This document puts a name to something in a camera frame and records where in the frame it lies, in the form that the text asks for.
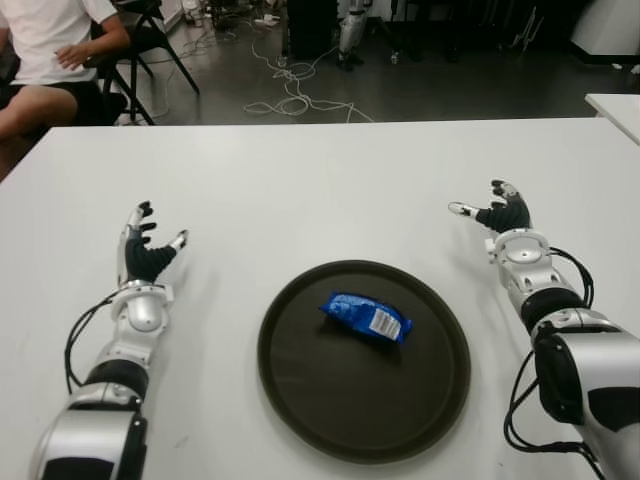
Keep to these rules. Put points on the seated person in white shirt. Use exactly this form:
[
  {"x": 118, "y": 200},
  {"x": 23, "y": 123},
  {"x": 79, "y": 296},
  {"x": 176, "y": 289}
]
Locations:
[{"x": 50, "y": 35}]

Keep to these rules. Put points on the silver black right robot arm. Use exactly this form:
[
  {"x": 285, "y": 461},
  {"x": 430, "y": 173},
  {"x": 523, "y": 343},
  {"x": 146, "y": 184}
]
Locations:
[{"x": 590, "y": 360}]

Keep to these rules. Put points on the black folding chair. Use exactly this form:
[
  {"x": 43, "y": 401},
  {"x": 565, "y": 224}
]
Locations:
[{"x": 150, "y": 40}]

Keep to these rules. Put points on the round dark brown tray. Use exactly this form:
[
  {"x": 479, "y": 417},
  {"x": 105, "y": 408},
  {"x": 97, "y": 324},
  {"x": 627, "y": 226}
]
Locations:
[{"x": 350, "y": 400}]

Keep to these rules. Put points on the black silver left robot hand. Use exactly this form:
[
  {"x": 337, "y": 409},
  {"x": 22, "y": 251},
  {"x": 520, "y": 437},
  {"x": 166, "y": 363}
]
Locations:
[{"x": 142, "y": 260}]

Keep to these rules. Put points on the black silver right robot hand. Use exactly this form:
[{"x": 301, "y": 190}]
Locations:
[{"x": 507, "y": 215}]

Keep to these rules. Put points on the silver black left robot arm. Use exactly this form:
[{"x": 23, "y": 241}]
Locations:
[{"x": 145, "y": 312}]

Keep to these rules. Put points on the blue Oreo packet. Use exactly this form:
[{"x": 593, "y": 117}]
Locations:
[{"x": 360, "y": 312}]

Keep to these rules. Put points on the black cabinet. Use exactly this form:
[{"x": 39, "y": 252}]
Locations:
[{"x": 312, "y": 25}]

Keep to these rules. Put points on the white side table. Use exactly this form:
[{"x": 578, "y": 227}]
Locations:
[{"x": 617, "y": 112}]

